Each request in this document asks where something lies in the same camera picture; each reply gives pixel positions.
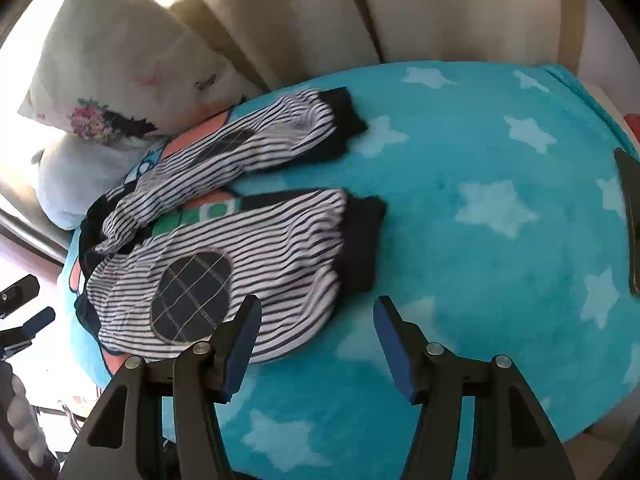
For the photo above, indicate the white plain pillow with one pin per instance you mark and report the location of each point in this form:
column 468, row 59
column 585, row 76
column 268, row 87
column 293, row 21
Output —
column 74, row 173

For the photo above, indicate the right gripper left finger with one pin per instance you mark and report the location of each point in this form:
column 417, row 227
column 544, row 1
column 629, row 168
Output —
column 122, row 437

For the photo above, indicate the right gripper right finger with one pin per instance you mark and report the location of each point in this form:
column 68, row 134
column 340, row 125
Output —
column 512, row 435

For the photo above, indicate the black object at bed edge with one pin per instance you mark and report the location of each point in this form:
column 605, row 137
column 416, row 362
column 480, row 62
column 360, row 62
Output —
column 629, row 171

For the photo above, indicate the beige padded headboard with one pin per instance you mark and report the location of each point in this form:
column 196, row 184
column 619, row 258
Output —
column 276, row 43

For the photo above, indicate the cream floral pillow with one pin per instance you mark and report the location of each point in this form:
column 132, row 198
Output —
column 112, row 69

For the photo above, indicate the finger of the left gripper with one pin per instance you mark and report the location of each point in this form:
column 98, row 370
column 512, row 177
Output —
column 19, row 338
column 18, row 294

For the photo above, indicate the striped navy white pants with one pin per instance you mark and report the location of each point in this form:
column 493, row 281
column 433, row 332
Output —
column 170, row 256

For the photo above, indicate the turquoise star cartoon blanket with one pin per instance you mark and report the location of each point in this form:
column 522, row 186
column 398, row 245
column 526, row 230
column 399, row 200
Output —
column 482, row 198

